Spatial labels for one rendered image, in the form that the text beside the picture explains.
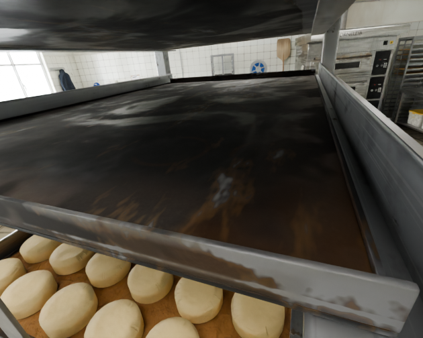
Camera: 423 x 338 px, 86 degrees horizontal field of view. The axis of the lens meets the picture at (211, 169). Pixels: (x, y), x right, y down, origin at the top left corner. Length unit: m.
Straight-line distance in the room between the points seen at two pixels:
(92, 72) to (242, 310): 6.83
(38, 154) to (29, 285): 0.19
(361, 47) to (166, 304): 5.32
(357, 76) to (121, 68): 5.28
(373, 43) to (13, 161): 5.45
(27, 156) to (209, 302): 0.20
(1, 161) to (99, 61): 6.61
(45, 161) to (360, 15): 6.43
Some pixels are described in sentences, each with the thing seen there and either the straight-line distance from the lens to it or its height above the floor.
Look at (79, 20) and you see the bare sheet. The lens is 0.23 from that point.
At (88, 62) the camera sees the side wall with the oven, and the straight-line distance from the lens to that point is 6.96.
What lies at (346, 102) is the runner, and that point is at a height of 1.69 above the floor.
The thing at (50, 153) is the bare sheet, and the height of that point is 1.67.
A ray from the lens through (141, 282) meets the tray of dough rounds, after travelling 0.29.
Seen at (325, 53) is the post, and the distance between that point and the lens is 0.64.
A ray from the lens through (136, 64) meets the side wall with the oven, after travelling 6.39.
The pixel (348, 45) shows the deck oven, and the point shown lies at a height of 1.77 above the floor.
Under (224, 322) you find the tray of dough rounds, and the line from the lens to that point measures 0.27.
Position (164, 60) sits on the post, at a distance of 0.75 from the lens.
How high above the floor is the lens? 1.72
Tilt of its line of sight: 26 degrees down
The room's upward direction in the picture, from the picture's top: 5 degrees counter-clockwise
